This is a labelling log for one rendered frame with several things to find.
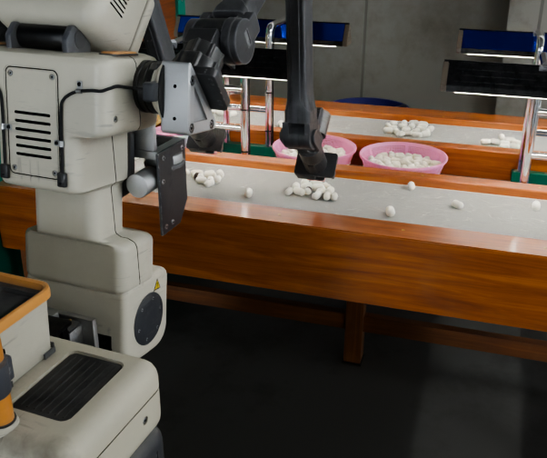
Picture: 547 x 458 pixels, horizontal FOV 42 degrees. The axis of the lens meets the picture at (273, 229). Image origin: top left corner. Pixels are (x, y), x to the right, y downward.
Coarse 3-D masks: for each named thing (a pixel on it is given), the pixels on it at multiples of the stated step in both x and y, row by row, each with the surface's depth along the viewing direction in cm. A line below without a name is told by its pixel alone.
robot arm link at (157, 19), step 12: (156, 0) 166; (156, 12) 166; (156, 24) 166; (144, 36) 168; (156, 36) 166; (168, 36) 170; (156, 48) 168; (168, 48) 170; (156, 60) 169; (168, 60) 170
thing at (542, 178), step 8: (536, 32) 213; (536, 40) 204; (544, 40) 204; (536, 48) 204; (536, 56) 204; (536, 64) 205; (528, 104) 210; (528, 112) 211; (528, 120) 211; (520, 152) 216; (520, 160) 217; (520, 168) 218; (512, 176) 219; (536, 176) 217; (544, 176) 216; (544, 184) 217
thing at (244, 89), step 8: (176, 40) 194; (240, 80) 209; (248, 80) 208; (232, 88) 210; (240, 88) 209; (248, 88) 209; (248, 96) 210; (248, 104) 211; (248, 112) 212; (248, 120) 214; (224, 128) 216; (232, 128) 215; (240, 128) 214; (248, 128) 215; (248, 136) 216; (248, 144) 217; (248, 152) 217
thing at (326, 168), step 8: (296, 160) 176; (328, 160) 174; (336, 160) 174; (296, 168) 176; (304, 168) 175; (312, 168) 171; (320, 168) 172; (328, 168) 174; (320, 176) 174; (328, 176) 173
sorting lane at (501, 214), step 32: (192, 192) 193; (224, 192) 194; (256, 192) 194; (352, 192) 194; (384, 192) 194; (416, 192) 195; (448, 192) 195; (448, 224) 174; (480, 224) 174; (512, 224) 174; (544, 224) 174
